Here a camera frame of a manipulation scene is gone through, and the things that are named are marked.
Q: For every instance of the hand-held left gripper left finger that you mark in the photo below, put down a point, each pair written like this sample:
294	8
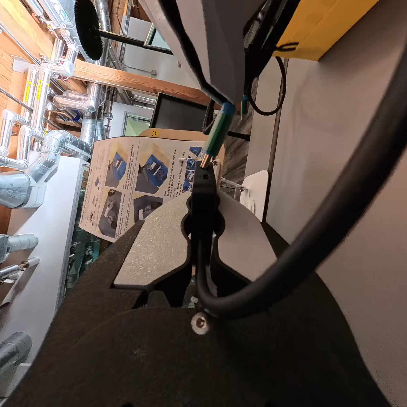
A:
149	254

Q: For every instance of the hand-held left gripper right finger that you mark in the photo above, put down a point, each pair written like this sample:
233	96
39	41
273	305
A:
245	241

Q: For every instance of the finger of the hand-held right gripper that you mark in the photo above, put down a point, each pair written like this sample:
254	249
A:
222	38
156	13

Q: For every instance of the black usb hub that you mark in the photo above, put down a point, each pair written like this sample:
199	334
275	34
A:
205	203

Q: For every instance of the black usb hub lead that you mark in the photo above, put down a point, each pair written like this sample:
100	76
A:
343	203

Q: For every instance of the yellow plastic bin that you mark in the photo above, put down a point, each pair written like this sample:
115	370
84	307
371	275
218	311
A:
331	28

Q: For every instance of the white stand base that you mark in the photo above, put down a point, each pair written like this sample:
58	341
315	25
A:
257	191

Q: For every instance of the printed instruction sheet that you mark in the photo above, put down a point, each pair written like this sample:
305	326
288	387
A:
127	184

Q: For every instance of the instruction sheet on stand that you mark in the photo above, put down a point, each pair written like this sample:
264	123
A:
172	133

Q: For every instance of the yellow smiley sticker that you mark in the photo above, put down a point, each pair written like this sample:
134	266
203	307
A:
152	132

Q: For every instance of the silver ventilation duct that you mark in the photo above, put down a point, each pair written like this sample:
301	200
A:
25	184
76	102

